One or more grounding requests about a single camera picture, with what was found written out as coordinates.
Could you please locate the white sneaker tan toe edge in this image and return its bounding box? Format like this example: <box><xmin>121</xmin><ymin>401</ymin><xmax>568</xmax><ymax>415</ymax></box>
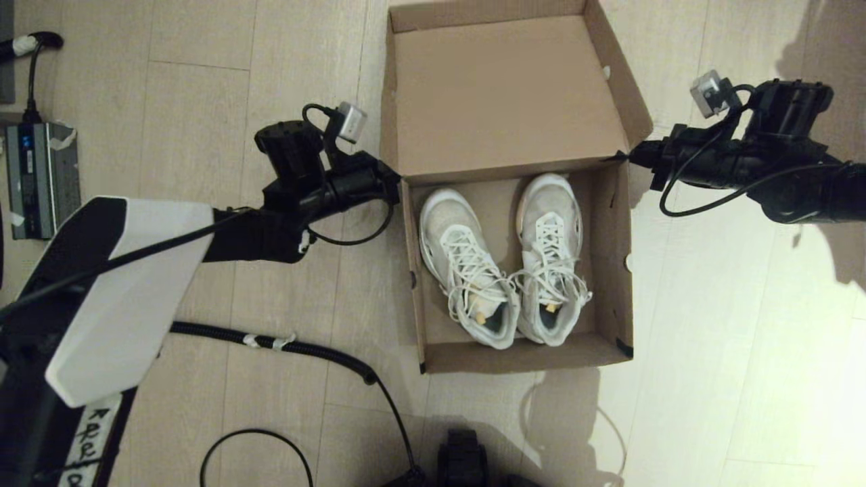
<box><xmin>509</xmin><ymin>173</ymin><xmax>594</xmax><ymax>347</ymax></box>

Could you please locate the black coiled cable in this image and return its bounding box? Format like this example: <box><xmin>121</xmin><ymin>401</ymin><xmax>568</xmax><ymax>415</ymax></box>
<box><xmin>169</xmin><ymin>323</ymin><xmax>426</xmax><ymax>487</ymax></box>

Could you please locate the black ridged robot part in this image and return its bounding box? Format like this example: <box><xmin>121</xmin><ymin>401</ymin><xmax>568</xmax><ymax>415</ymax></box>
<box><xmin>436</xmin><ymin>430</ymin><xmax>488</xmax><ymax>487</ymax></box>

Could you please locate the thin black cable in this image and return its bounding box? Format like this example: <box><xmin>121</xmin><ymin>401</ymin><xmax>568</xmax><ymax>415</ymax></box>
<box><xmin>200</xmin><ymin>430</ymin><xmax>315</xmax><ymax>487</ymax></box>

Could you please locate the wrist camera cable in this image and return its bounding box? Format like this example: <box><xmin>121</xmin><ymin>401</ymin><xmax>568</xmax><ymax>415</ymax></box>
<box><xmin>660</xmin><ymin>85</ymin><xmax>846</xmax><ymax>218</ymax></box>
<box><xmin>301</xmin><ymin>103</ymin><xmax>394</xmax><ymax>246</ymax></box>

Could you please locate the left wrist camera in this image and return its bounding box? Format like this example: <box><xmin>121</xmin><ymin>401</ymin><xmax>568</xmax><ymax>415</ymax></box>
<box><xmin>336</xmin><ymin>101</ymin><xmax>368</xmax><ymax>144</ymax></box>

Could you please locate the thick black taped cable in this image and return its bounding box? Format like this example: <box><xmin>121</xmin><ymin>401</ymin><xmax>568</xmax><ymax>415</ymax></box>
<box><xmin>0</xmin><ymin>30</ymin><xmax>64</xmax><ymax>124</ymax></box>

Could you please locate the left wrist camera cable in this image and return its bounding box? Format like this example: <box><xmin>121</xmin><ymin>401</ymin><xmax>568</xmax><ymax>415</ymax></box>
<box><xmin>301</xmin><ymin>103</ymin><xmax>394</xmax><ymax>246</ymax></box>

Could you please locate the dark flat panel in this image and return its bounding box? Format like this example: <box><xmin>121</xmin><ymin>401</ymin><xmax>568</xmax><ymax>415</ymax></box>
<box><xmin>0</xmin><ymin>0</ymin><xmax>18</xmax><ymax>106</ymax></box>

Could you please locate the brown cardboard shoe box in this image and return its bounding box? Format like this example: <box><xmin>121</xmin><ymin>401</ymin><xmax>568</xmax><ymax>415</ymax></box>
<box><xmin>380</xmin><ymin>0</ymin><xmax>654</xmax><ymax>375</ymax></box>

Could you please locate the grey power supply unit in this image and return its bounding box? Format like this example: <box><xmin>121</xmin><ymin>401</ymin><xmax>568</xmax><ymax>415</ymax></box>
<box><xmin>5</xmin><ymin>122</ymin><xmax>81</xmax><ymax>241</ymax></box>

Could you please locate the white sneaker black side mark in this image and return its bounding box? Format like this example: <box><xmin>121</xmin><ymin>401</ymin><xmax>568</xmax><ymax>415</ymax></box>
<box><xmin>418</xmin><ymin>188</ymin><xmax>522</xmax><ymax>350</ymax></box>

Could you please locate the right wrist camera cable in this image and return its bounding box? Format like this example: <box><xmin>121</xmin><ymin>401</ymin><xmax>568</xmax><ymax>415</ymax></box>
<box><xmin>660</xmin><ymin>85</ymin><xmax>846</xmax><ymax>218</ymax></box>

